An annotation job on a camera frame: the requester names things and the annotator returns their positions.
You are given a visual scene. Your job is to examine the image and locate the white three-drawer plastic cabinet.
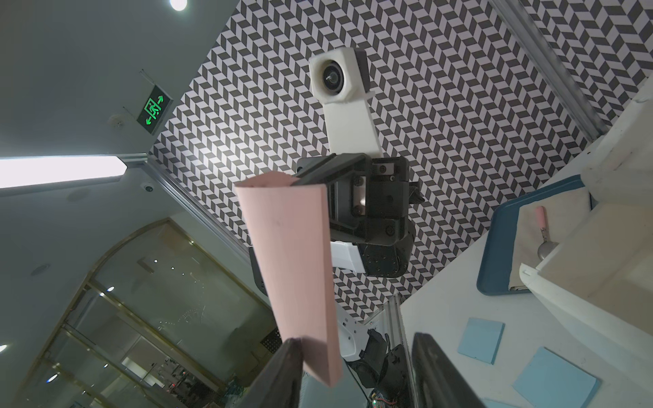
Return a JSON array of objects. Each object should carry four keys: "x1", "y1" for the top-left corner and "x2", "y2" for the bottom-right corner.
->
[{"x1": 520, "y1": 80, "x2": 652, "y2": 391}]

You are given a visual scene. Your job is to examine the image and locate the green exit sign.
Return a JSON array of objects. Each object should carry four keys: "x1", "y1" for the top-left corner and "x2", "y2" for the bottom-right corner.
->
[{"x1": 136, "y1": 84, "x2": 172, "y2": 135}]

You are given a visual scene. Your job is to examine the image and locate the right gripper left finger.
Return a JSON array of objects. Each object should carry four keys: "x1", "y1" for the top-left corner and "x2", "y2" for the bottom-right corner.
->
[{"x1": 239, "y1": 338, "x2": 304, "y2": 408}]

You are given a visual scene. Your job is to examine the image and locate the blue sticky note upper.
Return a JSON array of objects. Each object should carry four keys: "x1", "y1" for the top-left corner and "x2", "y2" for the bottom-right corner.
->
[{"x1": 457, "y1": 318, "x2": 505, "y2": 365}]

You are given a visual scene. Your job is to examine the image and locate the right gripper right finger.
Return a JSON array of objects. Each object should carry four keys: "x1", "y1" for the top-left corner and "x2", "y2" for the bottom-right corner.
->
[{"x1": 412, "y1": 333, "x2": 486, "y2": 408}]

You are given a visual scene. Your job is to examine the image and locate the blue sticky note far left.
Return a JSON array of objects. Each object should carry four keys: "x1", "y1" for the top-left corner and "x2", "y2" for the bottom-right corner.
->
[{"x1": 482, "y1": 399, "x2": 518, "y2": 408}]

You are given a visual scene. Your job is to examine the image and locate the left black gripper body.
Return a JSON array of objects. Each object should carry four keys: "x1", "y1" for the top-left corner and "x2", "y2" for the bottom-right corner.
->
[{"x1": 325, "y1": 156, "x2": 424, "y2": 278}]

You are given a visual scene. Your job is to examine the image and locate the pink sticky note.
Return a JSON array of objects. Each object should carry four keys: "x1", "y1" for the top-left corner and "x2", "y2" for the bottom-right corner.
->
[{"x1": 235, "y1": 172, "x2": 343, "y2": 387}]

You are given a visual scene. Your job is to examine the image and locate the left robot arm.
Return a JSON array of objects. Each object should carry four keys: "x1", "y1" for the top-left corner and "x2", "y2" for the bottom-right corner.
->
[{"x1": 236, "y1": 153, "x2": 423, "y2": 407}]

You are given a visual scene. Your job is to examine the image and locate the blue sticky note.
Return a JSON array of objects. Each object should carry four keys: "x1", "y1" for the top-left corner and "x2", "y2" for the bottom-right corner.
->
[
  {"x1": 482, "y1": 399, "x2": 518, "y2": 408},
  {"x1": 513, "y1": 347, "x2": 601, "y2": 408},
  {"x1": 457, "y1": 318, "x2": 505, "y2": 365}
]

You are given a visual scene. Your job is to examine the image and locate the dark blue tray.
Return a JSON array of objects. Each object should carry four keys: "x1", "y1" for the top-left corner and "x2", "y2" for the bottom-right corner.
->
[{"x1": 476, "y1": 175, "x2": 584, "y2": 296}]

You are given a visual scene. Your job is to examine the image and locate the blue sticky note lower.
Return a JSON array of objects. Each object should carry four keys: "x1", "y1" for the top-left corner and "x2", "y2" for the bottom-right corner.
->
[{"x1": 513, "y1": 347, "x2": 601, "y2": 408}]

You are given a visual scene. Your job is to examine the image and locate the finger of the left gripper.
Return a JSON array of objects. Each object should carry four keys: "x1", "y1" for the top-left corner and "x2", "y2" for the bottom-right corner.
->
[{"x1": 292, "y1": 153, "x2": 372, "y2": 187}]

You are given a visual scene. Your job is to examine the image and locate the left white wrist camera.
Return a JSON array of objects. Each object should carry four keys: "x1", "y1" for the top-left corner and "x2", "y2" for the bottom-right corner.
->
[{"x1": 309, "y1": 47, "x2": 383, "y2": 158}]

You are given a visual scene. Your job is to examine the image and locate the ceiling light panel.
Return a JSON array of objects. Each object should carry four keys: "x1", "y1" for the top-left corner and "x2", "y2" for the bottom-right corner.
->
[{"x1": 1, "y1": 156, "x2": 128, "y2": 190}]

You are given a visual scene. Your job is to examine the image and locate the pink-handled spoon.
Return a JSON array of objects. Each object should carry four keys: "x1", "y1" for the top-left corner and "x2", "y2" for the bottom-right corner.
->
[{"x1": 536, "y1": 206, "x2": 559, "y2": 260}]

